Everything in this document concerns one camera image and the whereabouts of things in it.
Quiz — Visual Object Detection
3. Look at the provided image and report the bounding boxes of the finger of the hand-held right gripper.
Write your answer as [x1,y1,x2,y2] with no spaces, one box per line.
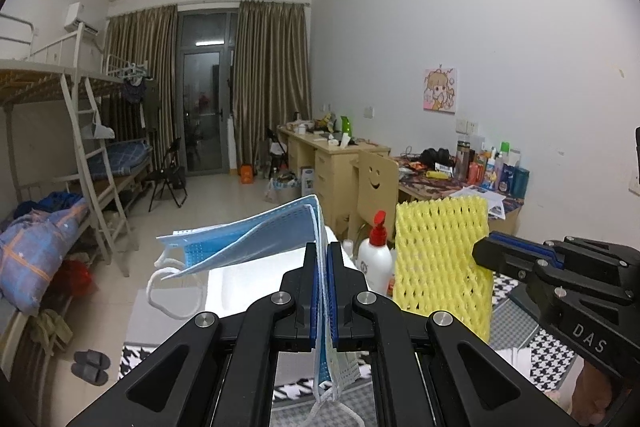
[472,234,633,308]
[491,230,640,275]

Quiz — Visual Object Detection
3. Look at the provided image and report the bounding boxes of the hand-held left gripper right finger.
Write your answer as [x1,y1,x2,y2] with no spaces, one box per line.
[327,241,581,427]

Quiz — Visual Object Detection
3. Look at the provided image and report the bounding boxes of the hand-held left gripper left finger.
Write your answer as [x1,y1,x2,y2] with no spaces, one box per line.
[65,242,321,427]

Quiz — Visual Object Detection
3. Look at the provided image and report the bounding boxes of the yellow foam net sleeve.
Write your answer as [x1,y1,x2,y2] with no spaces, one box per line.
[391,197,493,342]

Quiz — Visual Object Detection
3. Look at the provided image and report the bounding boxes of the blue face mask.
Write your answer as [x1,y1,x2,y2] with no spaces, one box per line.
[146,194,363,427]

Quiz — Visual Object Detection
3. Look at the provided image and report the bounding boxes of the white foam box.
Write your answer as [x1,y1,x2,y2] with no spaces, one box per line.
[201,226,361,323]

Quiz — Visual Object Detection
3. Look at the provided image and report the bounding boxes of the person's right hand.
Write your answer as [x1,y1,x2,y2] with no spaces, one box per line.
[571,356,632,424]

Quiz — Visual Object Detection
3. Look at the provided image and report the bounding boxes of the black white houndstooth mat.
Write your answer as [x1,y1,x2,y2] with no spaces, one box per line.
[117,274,593,427]

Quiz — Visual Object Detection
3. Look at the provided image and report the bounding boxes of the white bottle with red pump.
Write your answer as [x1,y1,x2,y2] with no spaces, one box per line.
[356,210,396,300]

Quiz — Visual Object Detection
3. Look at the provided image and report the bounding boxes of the printed paper sheets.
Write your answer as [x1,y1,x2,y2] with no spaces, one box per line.
[451,185,507,221]

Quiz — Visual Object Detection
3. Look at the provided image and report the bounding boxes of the group of toiletry bottles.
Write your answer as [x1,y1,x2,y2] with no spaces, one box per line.
[454,136,532,198]

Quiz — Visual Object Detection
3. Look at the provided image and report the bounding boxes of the wooden desk with patterned cover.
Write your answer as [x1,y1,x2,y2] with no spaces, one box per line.
[397,154,524,234]

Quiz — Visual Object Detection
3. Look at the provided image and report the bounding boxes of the wooden chair with smiley cutout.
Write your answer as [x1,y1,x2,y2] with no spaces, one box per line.
[347,150,401,254]

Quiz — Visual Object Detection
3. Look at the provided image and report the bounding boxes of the black headphones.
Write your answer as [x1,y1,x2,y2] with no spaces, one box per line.
[419,147,456,171]

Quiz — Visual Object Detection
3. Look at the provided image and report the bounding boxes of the light wooden desk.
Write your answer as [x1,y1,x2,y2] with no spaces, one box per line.
[276,124,392,239]

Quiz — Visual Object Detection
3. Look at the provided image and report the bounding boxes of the folding chair by curtain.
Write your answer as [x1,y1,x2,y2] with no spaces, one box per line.
[265,129,292,178]

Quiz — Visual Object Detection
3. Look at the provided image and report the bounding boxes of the black folding chair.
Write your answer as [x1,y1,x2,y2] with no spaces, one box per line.
[147,138,189,212]

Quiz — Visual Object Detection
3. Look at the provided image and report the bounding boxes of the glass balcony door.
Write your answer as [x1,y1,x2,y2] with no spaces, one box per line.
[176,9,241,176]

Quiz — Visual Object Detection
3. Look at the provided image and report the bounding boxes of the brown curtain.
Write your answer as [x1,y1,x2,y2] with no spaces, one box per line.
[104,4,179,145]
[235,0,314,166]

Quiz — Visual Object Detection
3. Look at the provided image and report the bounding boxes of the dark grey slipper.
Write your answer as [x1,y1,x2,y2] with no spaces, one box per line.
[70,362,109,386]
[75,349,112,371]

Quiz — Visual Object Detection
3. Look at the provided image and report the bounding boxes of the blue plaid mattress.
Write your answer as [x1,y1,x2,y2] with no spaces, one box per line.
[95,139,154,178]

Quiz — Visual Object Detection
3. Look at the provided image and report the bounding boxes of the red plastic bag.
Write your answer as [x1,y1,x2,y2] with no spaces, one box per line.
[60,259,96,299]

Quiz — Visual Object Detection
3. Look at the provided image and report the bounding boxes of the white bunk bed ladder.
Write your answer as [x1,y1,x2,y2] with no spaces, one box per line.
[60,72,135,278]

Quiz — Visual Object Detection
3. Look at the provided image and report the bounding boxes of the hanging dark clothes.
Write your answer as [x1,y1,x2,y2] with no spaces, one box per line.
[121,76,162,142]

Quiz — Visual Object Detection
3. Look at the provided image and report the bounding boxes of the white hanging bag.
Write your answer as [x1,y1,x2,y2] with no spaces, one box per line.
[91,112,116,140]

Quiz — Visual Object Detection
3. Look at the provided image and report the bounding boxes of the blue orange checked quilt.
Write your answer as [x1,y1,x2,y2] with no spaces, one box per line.
[0,197,92,315]

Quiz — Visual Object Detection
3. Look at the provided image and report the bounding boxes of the dark blue clothing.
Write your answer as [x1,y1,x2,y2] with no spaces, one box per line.
[14,191,68,219]

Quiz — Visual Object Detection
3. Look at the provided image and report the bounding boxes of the white metal bunk bed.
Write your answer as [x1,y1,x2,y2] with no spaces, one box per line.
[0,12,156,408]

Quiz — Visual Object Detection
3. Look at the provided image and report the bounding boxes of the white air conditioner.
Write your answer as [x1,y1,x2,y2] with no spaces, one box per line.
[64,2,100,38]

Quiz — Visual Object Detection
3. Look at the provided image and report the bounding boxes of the cartoon wall poster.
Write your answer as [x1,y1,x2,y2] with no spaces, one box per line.
[422,67,459,113]

